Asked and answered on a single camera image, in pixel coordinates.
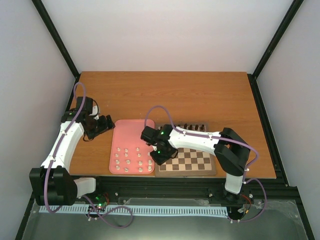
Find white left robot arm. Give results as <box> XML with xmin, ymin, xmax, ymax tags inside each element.
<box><xmin>29</xmin><ymin>96</ymin><xmax>115</xmax><ymax>207</ymax></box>

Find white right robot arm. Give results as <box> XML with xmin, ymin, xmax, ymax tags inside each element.
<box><xmin>141</xmin><ymin>124</ymin><xmax>251</xmax><ymax>195</ymax></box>

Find wooden chessboard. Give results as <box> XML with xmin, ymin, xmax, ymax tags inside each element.
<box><xmin>153</xmin><ymin>122</ymin><xmax>217</xmax><ymax>178</ymax></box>

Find pink plastic tray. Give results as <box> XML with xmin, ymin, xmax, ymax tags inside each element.
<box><xmin>109</xmin><ymin>119</ymin><xmax>155</xmax><ymax>175</ymax></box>

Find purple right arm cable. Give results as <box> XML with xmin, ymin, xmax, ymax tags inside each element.
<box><xmin>144</xmin><ymin>105</ymin><xmax>260</xmax><ymax>173</ymax></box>

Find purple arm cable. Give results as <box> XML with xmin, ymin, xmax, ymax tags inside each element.
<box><xmin>43</xmin><ymin>82</ymin><xmax>87</xmax><ymax>214</ymax></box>
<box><xmin>144</xmin><ymin>105</ymin><xmax>260</xmax><ymax>173</ymax></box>

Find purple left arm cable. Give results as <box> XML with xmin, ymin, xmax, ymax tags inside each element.
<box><xmin>43</xmin><ymin>82</ymin><xmax>87</xmax><ymax>214</ymax></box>

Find black aluminium frame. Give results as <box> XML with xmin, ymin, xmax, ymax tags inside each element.
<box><xmin>15</xmin><ymin>0</ymin><xmax>315</xmax><ymax>240</ymax></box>

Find light blue cable duct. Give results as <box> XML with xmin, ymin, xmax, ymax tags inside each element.
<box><xmin>39</xmin><ymin>203</ymin><xmax>229</xmax><ymax>217</ymax></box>

